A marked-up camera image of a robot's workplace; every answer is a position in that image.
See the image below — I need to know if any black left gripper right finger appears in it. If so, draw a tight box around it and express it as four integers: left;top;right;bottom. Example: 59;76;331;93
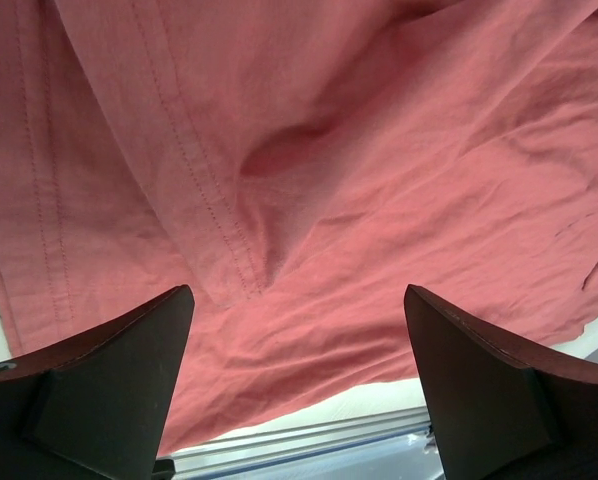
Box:
404;285;598;479

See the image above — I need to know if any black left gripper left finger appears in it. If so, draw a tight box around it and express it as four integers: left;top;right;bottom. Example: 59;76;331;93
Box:
0;285;194;479

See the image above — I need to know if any pink t-shirt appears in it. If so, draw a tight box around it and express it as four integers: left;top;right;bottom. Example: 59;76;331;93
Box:
0;1;598;453

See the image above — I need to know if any aluminium front rail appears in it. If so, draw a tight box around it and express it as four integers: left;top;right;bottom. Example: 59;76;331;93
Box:
171;407;444;479

